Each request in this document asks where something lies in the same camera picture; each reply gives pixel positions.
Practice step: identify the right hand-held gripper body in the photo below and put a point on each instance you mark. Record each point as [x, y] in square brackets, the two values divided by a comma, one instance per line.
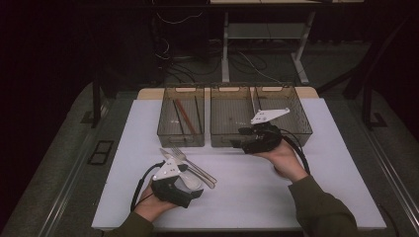
[263, 140]

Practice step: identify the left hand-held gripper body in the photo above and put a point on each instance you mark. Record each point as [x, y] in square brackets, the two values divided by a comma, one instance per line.
[168, 191]

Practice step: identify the silver fork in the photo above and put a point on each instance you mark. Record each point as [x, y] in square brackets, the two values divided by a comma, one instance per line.
[166, 154]

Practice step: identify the smoky transparent plastic bin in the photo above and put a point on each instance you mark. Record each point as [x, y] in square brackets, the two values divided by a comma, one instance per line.
[293, 125]
[181, 140]
[227, 115]

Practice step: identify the brown wooden chopstick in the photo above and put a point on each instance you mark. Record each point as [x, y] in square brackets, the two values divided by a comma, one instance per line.
[184, 117]
[187, 116]

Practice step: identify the person's left hand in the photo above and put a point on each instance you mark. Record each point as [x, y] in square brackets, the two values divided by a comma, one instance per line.
[148, 205]

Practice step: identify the person's right hand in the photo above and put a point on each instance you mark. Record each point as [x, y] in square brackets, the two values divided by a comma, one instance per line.
[286, 161]

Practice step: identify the metal fork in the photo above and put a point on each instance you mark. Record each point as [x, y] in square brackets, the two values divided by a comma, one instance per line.
[194, 166]

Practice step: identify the white standing desk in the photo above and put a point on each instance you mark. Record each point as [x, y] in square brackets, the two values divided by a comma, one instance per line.
[225, 49]

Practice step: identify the black metal stand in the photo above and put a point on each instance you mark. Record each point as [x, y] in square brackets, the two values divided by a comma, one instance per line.
[367, 105]
[96, 105]

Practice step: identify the black slanted bar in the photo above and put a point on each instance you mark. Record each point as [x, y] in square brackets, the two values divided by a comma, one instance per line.
[372, 52]

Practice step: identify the metal floor rail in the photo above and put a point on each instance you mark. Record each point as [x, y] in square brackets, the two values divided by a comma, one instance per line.
[66, 194]
[395, 184]

